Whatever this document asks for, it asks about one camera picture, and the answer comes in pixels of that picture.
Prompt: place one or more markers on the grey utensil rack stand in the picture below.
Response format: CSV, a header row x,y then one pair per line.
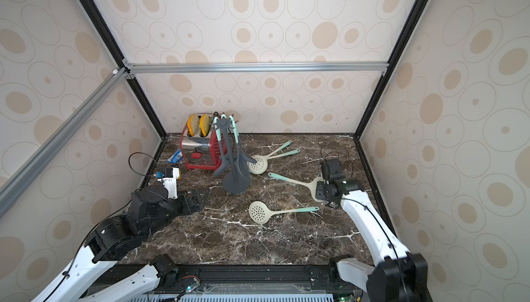
x,y
233,156

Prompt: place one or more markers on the red chrome toaster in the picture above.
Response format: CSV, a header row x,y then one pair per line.
x,y
201,152

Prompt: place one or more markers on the aluminium rail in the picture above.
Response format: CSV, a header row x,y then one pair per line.
x,y
25,176
279,67

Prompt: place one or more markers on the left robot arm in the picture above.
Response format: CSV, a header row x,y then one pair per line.
x,y
149,211

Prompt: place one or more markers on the cream skimmer pile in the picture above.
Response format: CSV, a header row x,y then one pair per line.
x,y
261,164
285,145

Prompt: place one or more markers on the right yellow toast slice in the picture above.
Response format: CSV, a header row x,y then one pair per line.
x,y
205,125

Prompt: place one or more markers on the blue snack packet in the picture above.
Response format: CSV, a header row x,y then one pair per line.
x,y
176,158

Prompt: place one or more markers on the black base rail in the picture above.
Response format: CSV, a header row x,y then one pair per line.
x,y
255,283

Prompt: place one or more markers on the yellow toast slice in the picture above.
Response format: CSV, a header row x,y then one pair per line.
x,y
193,125
205,125

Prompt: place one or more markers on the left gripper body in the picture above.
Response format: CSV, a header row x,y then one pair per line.
x,y
184,203

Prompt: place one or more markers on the left aluminium rail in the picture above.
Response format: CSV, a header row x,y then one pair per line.
x,y
25,176

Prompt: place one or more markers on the back aluminium rail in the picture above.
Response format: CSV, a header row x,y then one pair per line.
x,y
279,67

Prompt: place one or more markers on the grey skimmer front side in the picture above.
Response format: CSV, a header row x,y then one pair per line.
x,y
219,153

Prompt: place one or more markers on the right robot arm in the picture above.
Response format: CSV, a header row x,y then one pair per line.
x,y
397,274

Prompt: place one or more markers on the left yellow toast slice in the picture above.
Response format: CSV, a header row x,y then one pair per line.
x,y
193,125

